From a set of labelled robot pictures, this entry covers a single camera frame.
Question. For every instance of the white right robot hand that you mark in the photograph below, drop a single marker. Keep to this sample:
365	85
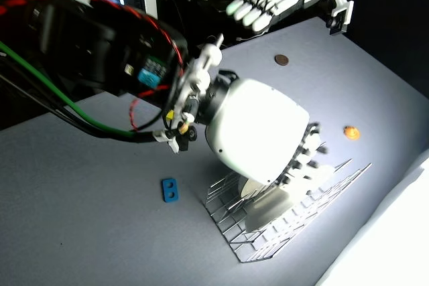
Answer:
258	128

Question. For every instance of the small brown disc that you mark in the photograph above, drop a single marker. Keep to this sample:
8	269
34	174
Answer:
281	60

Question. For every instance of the small orange toy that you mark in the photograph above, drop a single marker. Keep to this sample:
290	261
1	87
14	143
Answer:
352	133

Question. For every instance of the blue block with two holes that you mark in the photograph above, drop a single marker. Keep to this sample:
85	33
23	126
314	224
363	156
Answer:
165	190

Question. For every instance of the white backdrop panel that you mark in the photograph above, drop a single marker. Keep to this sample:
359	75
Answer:
395	239

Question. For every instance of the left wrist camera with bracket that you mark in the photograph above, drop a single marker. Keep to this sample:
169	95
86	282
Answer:
342	14

